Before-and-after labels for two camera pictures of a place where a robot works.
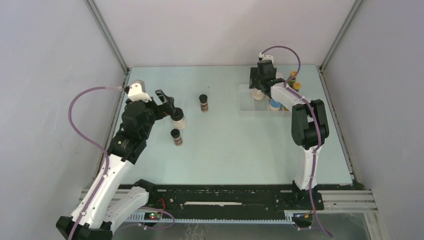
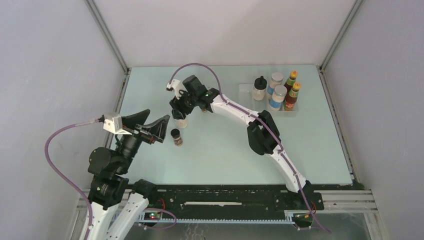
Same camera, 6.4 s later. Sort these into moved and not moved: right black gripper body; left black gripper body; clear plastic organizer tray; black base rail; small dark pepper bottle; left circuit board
Moved: right black gripper body; left black gripper body
Not moved: black base rail; left circuit board; small dark pepper bottle; clear plastic organizer tray
